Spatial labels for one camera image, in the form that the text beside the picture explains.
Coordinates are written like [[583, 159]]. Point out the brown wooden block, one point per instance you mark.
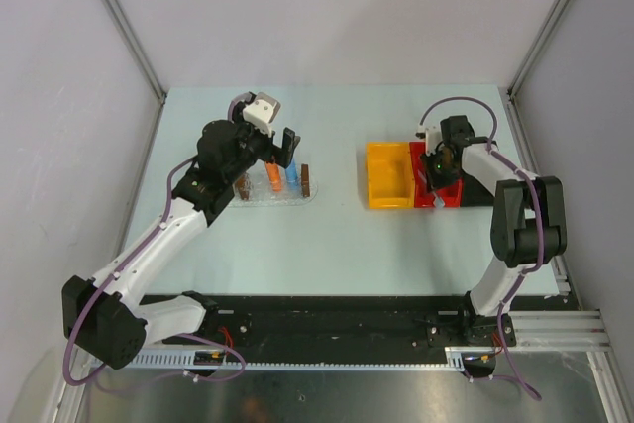
[[305, 180]]

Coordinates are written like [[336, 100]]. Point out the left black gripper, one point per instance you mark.
[[273, 153]]

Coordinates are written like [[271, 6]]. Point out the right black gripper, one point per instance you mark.
[[432, 179]]

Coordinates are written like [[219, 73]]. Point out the clear plastic tray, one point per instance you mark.
[[263, 196]]

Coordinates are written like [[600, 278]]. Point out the right aluminium frame post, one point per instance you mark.
[[547, 30]]

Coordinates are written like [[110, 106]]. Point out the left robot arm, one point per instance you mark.
[[105, 315]]

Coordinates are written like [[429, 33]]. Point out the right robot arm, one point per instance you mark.
[[528, 223]]

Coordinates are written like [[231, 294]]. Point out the aluminium frame post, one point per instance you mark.
[[120, 20], [547, 30]]

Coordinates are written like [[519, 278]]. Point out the black plastic bin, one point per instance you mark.
[[474, 194]]

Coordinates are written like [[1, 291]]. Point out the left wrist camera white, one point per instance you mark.
[[261, 112]]

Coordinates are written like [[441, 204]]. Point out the red plastic bin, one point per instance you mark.
[[451, 195]]

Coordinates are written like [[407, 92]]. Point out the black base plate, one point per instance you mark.
[[339, 330]]

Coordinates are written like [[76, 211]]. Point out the yellow plastic bin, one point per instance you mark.
[[390, 180]]

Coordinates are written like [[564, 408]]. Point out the brown block with hole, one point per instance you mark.
[[243, 185]]

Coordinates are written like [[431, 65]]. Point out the grey toothbrush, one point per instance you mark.
[[438, 201]]

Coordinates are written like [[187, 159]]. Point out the blue toothpaste tube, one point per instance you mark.
[[292, 176]]

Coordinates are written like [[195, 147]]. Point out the left aluminium frame post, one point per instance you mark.
[[120, 20]]

